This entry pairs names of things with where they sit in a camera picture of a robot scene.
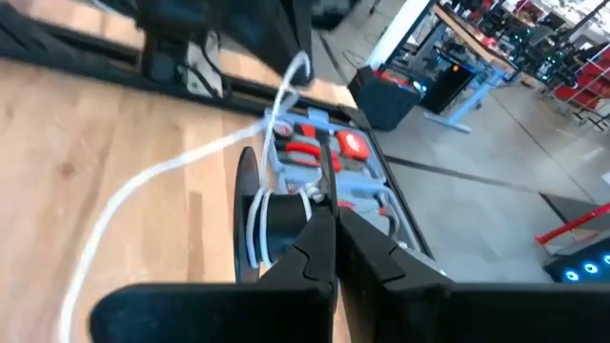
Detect black cord spool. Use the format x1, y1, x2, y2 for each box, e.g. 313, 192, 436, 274
232, 145, 338, 286

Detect tiny electrical tape roll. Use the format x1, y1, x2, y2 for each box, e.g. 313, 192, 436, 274
273, 120, 295, 140

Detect black device blue lights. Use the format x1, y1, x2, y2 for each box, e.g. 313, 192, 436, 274
542, 237, 610, 286

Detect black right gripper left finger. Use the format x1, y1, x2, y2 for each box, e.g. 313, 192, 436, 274
89, 205, 338, 343

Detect black computer tower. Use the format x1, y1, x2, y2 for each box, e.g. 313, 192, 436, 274
420, 60, 478, 115

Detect red tape measure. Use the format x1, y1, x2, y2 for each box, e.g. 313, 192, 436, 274
335, 130, 372, 163

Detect black crate red top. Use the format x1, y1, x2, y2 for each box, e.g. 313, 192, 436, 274
346, 64, 424, 133

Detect wooden desk blue legs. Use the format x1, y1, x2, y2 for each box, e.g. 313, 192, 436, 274
426, 2, 523, 135

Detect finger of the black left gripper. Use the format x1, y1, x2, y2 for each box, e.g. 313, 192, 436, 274
222, 0, 300, 83
285, 0, 315, 88

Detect white cord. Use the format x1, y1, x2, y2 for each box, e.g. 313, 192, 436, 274
56, 50, 331, 343

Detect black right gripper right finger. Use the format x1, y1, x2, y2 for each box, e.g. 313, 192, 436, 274
335, 206, 610, 343

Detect red metal bar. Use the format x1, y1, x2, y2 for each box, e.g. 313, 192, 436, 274
535, 202, 610, 247

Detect red handled pliers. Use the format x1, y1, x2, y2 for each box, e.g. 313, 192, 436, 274
284, 139, 343, 173

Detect grey open tool case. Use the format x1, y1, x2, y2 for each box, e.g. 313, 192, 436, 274
263, 107, 434, 261

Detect white and black post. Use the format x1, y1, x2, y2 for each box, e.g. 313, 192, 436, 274
365, 0, 437, 69

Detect red storage bin rack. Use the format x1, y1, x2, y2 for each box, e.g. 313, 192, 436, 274
552, 45, 610, 113

